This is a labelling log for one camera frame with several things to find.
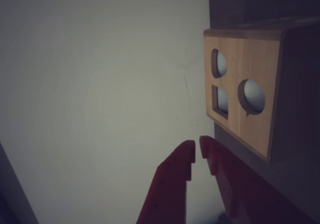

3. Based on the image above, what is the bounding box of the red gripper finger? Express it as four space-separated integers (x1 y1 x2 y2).
135 140 196 224
199 135 313 224

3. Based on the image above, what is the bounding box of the wooden shape sorter box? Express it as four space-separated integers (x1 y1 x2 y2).
202 17 320 165

